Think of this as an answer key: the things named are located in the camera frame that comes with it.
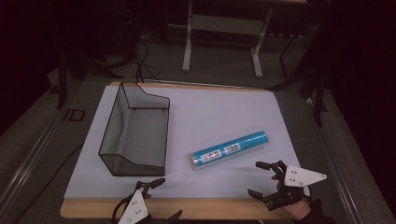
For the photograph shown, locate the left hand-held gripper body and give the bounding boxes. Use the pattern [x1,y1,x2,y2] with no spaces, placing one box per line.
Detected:
[111,181,153,224]

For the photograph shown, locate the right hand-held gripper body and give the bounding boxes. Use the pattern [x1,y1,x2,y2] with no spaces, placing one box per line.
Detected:
[262,160,328,213]

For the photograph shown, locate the blue cylindrical roll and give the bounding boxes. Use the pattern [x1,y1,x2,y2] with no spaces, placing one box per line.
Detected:
[189,130,270,172]

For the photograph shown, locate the black wire mesh basket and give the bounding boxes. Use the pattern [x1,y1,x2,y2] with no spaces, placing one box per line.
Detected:
[98,81,171,177]

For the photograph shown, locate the person's right hand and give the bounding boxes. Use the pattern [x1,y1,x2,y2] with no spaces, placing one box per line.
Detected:
[270,174,313,222]

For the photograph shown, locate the white table mat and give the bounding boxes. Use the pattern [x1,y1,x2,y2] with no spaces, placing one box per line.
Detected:
[63,85,303,200]

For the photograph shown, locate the black metal stand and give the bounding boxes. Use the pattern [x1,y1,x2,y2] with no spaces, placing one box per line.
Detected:
[55,46,69,110]
[266,29,329,127]

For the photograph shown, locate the metal floor rail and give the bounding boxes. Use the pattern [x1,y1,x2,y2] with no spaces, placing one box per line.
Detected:
[0,102,64,216]
[303,97,365,224]

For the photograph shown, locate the thin black floor cable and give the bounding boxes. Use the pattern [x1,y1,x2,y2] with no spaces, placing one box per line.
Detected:
[11,142,85,224]

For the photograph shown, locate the black cables on floor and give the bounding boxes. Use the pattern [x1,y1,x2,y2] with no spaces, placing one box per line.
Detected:
[122,6,163,85]

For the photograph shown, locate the white metal desk frame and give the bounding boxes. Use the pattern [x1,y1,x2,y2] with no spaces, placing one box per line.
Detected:
[181,0,276,79]

